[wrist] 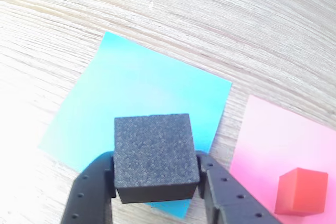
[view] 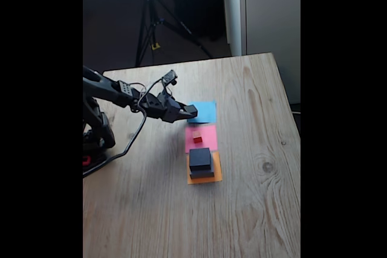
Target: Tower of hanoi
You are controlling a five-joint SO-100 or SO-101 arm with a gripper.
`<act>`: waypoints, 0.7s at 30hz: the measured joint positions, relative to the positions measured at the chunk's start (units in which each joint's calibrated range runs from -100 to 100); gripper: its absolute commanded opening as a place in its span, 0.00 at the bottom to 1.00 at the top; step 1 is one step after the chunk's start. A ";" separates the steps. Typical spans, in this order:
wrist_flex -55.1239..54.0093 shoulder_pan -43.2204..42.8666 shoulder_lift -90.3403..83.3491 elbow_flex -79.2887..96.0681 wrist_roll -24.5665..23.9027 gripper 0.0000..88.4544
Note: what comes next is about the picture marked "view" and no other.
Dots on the small dark grey cube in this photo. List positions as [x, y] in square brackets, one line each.
[192, 110]

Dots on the blue paper sheet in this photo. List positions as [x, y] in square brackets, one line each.
[208, 113]

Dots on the small red cube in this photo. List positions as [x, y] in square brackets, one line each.
[197, 137]

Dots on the pink paper sheet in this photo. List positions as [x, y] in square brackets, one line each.
[210, 137]

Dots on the medium black square block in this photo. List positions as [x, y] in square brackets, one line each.
[199, 159]

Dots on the large grey square block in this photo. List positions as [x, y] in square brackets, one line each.
[202, 175]

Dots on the yellow tag on tripod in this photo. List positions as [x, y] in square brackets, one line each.
[155, 46]

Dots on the orange paper sheet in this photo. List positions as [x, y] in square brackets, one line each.
[218, 173]

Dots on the black tripod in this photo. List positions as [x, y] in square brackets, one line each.
[150, 22]

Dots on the red black table clamp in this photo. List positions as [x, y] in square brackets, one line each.
[86, 160]

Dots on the white grey cabinet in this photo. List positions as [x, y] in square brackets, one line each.
[272, 13]

